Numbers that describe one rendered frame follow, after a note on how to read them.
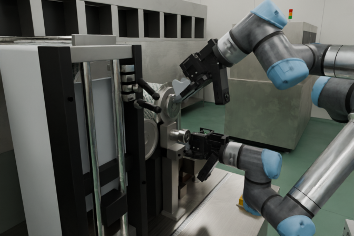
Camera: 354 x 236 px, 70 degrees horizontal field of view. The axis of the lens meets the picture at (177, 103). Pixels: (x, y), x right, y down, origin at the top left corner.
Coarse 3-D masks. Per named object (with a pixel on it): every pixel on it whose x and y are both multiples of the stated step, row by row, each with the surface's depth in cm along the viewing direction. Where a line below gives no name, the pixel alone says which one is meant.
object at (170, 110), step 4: (168, 96) 76; (172, 96) 76; (168, 100) 75; (172, 100) 76; (164, 104) 75; (168, 104) 75; (172, 104) 77; (176, 104) 79; (180, 104) 80; (164, 108) 75; (168, 108) 75; (172, 108) 77; (176, 108) 79; (164, 112) 76; (168, 112) 75; (172, 112) 77; (176, 112) 79; (168, 116) 76; (172, 116) 78
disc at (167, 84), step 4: (164, 84) 75; (168, 84) 77; (160, 88) 74; (164, 88) 76; (160, 92) 74; (156, 104) 73; (156, 116) 74; (156, 120) 74; (160, 120) 76; (160, 124) 76
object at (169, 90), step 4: (168, 88) 76; (172, 88) 77; (164, 92) 74; (168, 92) 76; (172, 92) 78; (160, 96) 74; (164, 96) 75; (160, 100) 74; (164, 100) 75; (160, 104) 73; (180, 108) 83; (160, 116) 75; (164, 116) 76; (176, 116) 82; (164, 120) 76; (168, 120) 78; (172, 120) 80
